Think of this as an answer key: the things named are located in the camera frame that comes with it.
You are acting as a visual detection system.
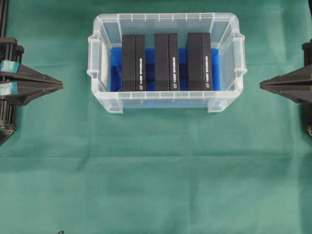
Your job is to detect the black aluminium frame post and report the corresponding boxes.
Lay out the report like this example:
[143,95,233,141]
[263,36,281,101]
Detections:
[0,0,9,38]

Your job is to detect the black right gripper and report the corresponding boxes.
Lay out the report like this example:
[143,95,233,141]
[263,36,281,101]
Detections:
[260,39,312,104]

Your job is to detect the green table cloth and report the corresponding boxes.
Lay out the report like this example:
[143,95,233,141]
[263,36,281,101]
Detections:
[0,0,312,234]

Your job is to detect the black camera box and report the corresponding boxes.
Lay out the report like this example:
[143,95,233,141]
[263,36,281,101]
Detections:
[187,33,213,91]
[154,33,180,91]
[122,35,146,92]

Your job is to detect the blue foam liner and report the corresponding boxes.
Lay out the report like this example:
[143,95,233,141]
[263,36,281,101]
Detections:
[110,47,221,92]

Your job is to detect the clear plastic storage case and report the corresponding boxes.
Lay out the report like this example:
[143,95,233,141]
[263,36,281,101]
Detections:
[87,13,247,113]

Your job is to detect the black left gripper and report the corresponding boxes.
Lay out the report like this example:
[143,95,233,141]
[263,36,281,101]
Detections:
[0,37,63,106]

